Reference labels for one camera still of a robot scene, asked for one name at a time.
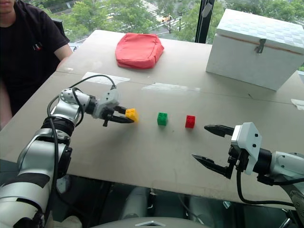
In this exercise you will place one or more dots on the red toy brick cube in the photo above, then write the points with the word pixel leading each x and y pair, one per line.
pixel 190 121

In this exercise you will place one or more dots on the clear tape strip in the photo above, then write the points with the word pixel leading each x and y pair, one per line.
pixel 171 87
pixel 104 78

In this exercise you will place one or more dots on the black window frame post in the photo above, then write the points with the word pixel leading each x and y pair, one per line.
pixel 203 26

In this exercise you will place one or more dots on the yellow toy brick cube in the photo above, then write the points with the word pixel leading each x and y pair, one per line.
pixel 132 115

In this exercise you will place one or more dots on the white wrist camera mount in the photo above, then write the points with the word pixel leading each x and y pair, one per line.
pixel 109 97
pixel 250 142

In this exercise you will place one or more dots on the silver robot torso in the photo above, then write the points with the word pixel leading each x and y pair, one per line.
pixel 152 223

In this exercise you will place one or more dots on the white wooden chest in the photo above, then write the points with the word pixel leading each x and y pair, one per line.
pixel 251 50

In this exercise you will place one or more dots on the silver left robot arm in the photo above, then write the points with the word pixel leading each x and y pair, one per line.
pixel 35 152

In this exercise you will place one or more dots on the red fabric pouch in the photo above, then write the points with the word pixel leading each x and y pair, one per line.
pixel 139 50

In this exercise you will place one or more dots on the grey rounded shape under table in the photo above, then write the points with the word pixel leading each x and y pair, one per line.
pixel 204 211
pixel 135 202

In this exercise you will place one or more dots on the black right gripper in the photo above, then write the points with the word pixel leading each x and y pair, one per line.
pixel 237 156

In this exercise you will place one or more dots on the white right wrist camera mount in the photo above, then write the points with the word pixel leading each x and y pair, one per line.
pixel 250 142

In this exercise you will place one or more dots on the green toy brick cube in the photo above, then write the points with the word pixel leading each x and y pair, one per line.
pixel 162 118

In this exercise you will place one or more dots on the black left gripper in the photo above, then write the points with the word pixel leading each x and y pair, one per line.
pixel 108 113

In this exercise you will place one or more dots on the white tape piece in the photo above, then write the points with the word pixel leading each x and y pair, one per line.
pixel 298 104

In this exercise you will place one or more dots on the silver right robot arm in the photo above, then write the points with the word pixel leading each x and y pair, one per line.
pixel 285 164

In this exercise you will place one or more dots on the person in black t-shirt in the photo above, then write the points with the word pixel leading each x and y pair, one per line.
pixel 22 47

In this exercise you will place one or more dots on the metal box latch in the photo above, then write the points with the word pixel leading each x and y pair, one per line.
pixel 260 45

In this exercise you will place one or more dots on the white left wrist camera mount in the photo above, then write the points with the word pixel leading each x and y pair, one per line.
pixel 109 97

